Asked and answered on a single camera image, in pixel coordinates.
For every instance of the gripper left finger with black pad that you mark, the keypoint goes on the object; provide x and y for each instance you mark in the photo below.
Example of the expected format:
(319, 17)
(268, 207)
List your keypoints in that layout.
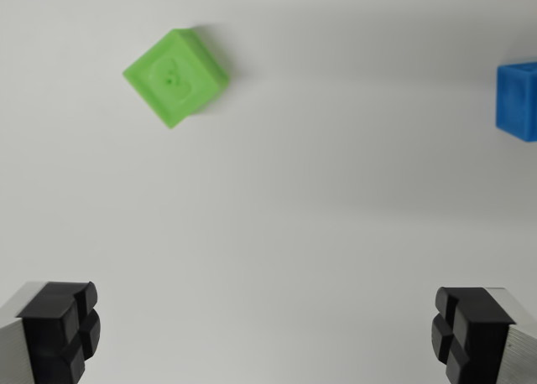
(50, 338)

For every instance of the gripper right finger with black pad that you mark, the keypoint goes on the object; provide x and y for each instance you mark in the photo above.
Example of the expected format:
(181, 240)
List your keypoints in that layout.
(474, 338)

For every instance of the green embossed rubber cube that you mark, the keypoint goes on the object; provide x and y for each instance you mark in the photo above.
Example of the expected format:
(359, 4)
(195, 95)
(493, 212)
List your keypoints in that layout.
(176, 80)

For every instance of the blue embossed rubber cube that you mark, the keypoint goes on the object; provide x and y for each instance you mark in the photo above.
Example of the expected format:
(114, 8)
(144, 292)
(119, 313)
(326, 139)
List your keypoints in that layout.
(518, 101)

